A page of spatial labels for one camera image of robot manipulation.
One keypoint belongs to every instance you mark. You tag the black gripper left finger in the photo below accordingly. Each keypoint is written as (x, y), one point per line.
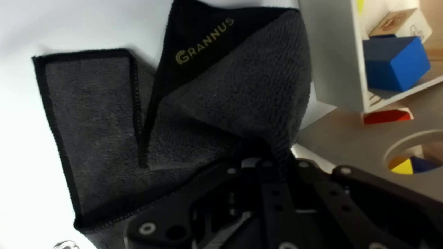
(184, 216)

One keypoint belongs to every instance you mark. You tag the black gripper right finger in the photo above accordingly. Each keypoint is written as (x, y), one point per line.
(360, 212)

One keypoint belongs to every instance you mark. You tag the dark grey microfibre cloth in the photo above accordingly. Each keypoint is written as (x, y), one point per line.
(221, 91)

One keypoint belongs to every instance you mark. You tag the wooden shape sorter cube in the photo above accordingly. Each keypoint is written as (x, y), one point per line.
(350, 138)

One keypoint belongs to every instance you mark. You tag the blue wooden block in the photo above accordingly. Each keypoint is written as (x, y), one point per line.
(396, 64)

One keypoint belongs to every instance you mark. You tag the open wooden block box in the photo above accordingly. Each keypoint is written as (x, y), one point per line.
(332, 55)

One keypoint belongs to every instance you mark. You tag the natural wooden block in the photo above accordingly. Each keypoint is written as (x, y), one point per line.
(398, 22)

